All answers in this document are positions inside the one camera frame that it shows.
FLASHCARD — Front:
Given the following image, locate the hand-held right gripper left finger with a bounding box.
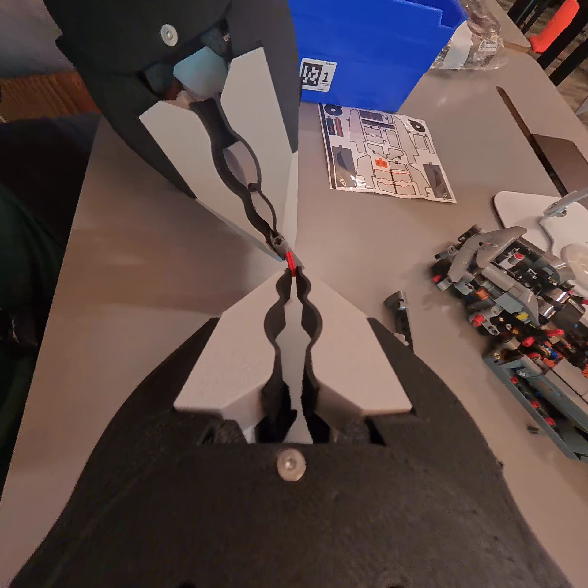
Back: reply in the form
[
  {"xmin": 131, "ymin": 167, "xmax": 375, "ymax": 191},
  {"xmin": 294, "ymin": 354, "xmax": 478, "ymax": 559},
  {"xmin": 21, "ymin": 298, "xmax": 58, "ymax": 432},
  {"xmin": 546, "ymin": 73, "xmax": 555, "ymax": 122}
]
[{"xmin": 173, "ymin": 270, "xmax": 295, "ymax": 431}]

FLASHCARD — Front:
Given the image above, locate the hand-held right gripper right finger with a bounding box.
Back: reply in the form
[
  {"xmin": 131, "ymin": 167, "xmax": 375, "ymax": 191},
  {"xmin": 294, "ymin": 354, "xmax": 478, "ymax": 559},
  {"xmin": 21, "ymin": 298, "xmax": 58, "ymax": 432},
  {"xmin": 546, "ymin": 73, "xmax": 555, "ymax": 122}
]
[{"xmin": 296, "ymin": 268, "xmax": 413, "ymax": 422}]

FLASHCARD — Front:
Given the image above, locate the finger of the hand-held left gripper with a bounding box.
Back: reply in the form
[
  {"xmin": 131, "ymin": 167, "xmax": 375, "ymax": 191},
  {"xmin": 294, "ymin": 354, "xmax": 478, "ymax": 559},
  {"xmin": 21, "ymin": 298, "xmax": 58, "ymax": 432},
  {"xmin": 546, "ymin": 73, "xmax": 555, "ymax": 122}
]
[
  {"xmin": 138, "ymin": 100, "xmax": 288, "ymax": 262},
  {"xmin": 220, "ymin": 45, "xmax": 300, "ymax": 258}
]

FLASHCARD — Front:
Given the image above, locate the blue plastic bin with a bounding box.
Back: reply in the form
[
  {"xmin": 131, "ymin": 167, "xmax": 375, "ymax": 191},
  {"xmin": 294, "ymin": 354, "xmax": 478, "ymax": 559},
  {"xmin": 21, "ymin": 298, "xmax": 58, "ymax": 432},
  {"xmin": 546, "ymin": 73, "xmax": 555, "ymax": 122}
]
[{"xmin": 287, "ymin": 0, "xmax": 469, "ymax": 112}]

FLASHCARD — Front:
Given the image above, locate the lego sticker sheet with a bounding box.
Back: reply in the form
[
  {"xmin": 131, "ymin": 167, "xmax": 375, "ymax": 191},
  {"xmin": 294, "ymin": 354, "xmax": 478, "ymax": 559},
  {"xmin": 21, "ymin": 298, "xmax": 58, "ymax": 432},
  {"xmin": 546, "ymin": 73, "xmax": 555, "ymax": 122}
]
[{"xmin": 318, "ymin": 103, "xmax": 458, "ymax": 204}]

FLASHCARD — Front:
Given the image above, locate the grey lego car model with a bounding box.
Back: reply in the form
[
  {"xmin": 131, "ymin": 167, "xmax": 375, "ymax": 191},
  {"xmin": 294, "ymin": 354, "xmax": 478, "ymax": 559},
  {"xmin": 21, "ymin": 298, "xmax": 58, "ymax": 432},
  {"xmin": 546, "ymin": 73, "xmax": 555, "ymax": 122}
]
[{"xmin": 431, "ymin": 224, "xmax": 588, "ymax": 461}]

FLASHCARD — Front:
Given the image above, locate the clear bag of lego parts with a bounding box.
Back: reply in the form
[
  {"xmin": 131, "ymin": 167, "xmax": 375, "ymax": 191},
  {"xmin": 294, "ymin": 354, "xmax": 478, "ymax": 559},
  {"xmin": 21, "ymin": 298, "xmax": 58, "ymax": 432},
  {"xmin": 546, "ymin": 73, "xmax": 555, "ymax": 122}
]
[{"xmin": 429, "ymin": 0, "xmax": 507, "ymax": 70}]

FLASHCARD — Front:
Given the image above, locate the white book stand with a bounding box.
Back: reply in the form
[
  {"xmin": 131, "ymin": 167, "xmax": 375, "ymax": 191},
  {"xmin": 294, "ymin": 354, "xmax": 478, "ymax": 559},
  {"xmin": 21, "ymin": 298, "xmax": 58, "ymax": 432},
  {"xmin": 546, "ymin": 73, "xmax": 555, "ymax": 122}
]
[{"xmin": 493, "ymin": 186, "xmax": 588, "ymax": 278}]

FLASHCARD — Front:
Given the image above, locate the orange plastic object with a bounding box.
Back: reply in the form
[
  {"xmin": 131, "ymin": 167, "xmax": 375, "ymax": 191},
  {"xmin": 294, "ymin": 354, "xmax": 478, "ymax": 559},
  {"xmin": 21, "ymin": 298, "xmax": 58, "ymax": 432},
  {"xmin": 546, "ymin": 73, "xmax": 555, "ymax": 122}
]
[{"xmin": 527, "ymin": 0, "xmax": 582, "ymax": 54}]

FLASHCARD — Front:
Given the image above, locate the wooden partition frame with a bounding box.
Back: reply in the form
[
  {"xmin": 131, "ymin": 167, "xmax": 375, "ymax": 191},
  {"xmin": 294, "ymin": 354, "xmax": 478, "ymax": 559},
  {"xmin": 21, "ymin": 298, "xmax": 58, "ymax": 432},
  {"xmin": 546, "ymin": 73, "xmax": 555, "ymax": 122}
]
[{"xmin": 0, "ymin": 71, "xmax": 101, "ymax": 124}]

